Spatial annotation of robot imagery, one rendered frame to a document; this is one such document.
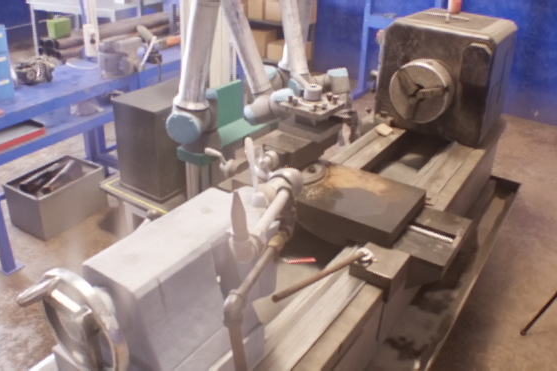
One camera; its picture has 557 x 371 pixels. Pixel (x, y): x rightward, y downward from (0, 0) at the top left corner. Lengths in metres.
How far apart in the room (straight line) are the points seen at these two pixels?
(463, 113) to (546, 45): 3.30
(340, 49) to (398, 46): 3.90
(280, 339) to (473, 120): 1.46
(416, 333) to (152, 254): 1.24
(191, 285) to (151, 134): 1.76
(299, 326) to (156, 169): 1.64
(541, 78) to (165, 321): 5.08
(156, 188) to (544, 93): 4.09
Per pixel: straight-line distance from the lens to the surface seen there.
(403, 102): 2.27
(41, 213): 3.22
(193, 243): 1.02
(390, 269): 1.48
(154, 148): 2.74
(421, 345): 1.97
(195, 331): 1.05
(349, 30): 6.24
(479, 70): 2.30
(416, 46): 2.42
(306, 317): 1.35
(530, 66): 5.70
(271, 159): 1.69
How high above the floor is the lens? 1.73
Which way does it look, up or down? 27 degrees down
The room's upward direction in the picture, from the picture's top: 2 degrees clockwise
